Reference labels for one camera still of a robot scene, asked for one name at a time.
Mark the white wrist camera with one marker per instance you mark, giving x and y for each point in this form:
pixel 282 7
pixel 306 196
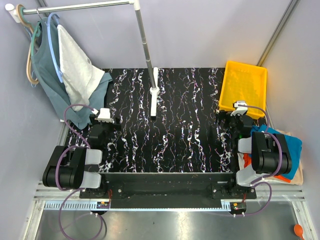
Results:
pixel 240 108
pixel 102 115

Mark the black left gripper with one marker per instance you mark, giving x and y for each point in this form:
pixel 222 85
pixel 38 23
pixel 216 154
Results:
pixel 114 127

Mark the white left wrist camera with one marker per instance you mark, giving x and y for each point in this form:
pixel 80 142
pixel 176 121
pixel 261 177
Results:
pixel 102 115

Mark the light blue hanger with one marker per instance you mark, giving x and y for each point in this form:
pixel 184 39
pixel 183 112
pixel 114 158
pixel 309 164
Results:
pixel 51 49

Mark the yellow plastic bin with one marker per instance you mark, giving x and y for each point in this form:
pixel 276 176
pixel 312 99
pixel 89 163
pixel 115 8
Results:
pixel 244 82

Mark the aluminium corner rail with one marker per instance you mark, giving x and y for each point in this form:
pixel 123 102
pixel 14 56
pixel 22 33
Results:
pixel 291 7

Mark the white hanging shirt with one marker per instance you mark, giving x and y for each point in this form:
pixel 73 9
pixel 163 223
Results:
pixel 79 75

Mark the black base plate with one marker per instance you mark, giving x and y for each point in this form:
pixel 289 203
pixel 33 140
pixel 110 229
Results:
pixel 168 191

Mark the metal clothes rack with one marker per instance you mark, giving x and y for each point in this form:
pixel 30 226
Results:
pixel 153 71

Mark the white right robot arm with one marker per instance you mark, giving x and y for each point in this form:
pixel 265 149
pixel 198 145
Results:
pixel 270 155

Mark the white folded t-shirt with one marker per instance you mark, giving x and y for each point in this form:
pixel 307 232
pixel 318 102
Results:
pixel 242 161

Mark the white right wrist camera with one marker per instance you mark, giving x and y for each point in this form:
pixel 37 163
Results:
pixel 240 108

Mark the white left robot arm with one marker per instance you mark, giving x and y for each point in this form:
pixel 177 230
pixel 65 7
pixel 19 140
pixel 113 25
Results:
pixel 66 166

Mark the beige folded t-shirt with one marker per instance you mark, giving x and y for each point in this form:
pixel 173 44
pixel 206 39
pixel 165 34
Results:
pixel 298 178

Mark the orange rubber bulb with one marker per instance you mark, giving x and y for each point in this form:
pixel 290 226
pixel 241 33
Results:
pixel 298 230

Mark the grey-green hanging shirt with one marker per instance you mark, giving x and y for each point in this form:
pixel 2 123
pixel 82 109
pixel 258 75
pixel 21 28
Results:
pixel 55 90

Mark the blue t-shirt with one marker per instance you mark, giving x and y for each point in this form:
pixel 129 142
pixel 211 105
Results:
pixel 294 146

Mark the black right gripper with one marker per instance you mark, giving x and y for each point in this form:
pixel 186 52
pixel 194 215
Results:
pixel 226 115

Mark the wooden hanger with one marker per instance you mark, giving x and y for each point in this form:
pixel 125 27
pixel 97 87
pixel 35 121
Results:
pixel 30 30

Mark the orange folded t-shirt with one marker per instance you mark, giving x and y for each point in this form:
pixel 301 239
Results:
pixel 280 178

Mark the green hanger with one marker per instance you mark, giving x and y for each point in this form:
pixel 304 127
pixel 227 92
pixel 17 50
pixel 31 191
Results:
pixel 36 33

